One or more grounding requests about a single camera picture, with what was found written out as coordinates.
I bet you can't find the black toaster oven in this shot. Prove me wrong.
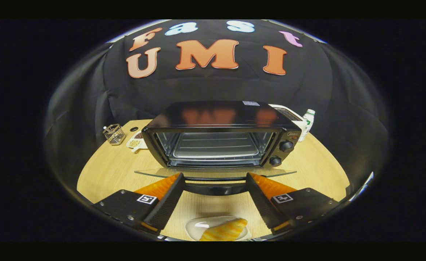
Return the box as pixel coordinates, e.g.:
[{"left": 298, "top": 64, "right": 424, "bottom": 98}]
[{"left": 134, "top": 101, "right": 302, "bottom": 196}]

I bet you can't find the white bottle green label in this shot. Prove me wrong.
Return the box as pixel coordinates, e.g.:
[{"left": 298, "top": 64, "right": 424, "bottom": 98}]
[{"left": 302, "top": 109, "right": 315, "bottom": 142}]

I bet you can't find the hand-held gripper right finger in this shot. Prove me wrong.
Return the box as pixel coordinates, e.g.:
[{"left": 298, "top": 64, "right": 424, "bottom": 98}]
[{"left": 246, "top": 172, "right": 340, "bottom": 234}]

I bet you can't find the clear glass plate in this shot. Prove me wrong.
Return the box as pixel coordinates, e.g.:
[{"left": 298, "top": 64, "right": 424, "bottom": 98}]
[{"left": 185, "top": 216, "right": 253, "bottom": 241}]

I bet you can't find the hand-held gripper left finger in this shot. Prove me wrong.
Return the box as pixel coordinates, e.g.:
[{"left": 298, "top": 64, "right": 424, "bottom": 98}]
[{"left": 93, "top": 173, "right": 186, "bottom": 235}]

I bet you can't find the white divided snack dish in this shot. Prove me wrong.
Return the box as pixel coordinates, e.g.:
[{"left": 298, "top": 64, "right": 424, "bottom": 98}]
[{"left": 126, "top": 130, "right": 148, "bottom": 153}]

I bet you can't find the wire mesh holder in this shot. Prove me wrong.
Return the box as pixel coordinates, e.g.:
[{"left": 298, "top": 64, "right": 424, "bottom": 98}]
[{"left": 103, "top": 124, "right": 126, "bottom": 146}]

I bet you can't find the yellow croissant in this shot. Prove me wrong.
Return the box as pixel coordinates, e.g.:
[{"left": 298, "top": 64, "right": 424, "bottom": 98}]
[{"left": 199, "top": 218, "right": 248, "bottom": 241}]

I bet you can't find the white kitchen appliance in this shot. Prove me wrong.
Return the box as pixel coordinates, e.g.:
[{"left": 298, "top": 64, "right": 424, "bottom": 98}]
[{"left": 269, "top": 104, "right": 308, "bottom": 142}]

